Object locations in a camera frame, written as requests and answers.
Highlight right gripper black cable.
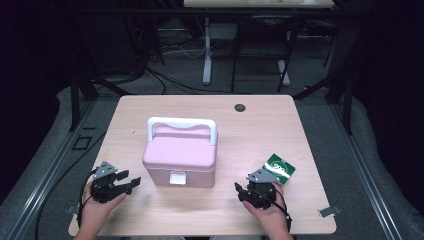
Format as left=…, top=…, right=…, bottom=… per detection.
left=272, top=189, right=293, bottom=232

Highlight white-legged desk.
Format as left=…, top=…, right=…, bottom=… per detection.
left=183, top=0, right=335, bottom=86

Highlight black metal frame bar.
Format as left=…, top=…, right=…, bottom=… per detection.
left=49, top=8, right=368, bottom=18

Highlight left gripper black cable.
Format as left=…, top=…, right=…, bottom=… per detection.
left=76, top=168, right=99, bottom=228

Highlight black metal frame stand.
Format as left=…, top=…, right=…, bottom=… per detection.
left=66, top=9, right=136, bottom=133
left=292, top=16, right=355, bottom=136

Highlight person's left hand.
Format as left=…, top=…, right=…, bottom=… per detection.
left=79, top=182, right=128, bottom=232

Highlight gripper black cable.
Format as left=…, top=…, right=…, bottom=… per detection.
left=76, top=168, right=99, bottom=228
left=272, top=189, right=293, bottom=232

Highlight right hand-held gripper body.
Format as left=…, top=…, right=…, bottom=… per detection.
left=245, top=168, right=282, bottom=210

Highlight black floor cables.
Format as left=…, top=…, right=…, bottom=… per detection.
left=143, top=36, right=234, bottom=96

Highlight pink storage box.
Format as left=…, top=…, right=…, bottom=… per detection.
left=142, top=116, right=219, bottom=189

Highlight black chair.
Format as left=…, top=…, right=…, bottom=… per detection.
left=230, top=14, right=306, bottom=94

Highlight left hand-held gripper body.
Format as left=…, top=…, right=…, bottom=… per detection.
left=89, top=161, right=118, bottom=204

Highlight person's right hand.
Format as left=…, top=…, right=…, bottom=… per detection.
left=242, top=184, right=293, bottom=235

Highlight long black floor cable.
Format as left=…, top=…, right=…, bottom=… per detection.
left=34, top=132, right=108, bottom=240

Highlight green carton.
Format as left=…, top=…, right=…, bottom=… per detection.
left=261, top=153, right=297, bottom=186

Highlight aluminium floor rail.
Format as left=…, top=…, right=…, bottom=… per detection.
left=329, top=102, right=405, bottom=240
left=5, top=99, right=98, bottom=240

